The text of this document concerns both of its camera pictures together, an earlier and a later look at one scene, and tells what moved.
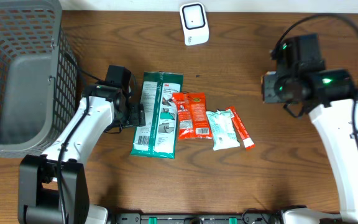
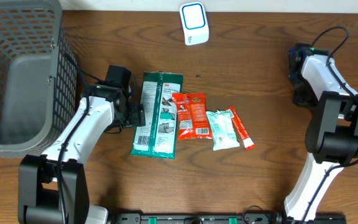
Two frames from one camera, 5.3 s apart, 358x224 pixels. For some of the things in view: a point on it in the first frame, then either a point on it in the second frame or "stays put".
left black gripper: [137, 116] stays put
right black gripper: [268, 94] -> [298, 98]
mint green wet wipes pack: [224, 132] stays put
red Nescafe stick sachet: [248, 143] stays put
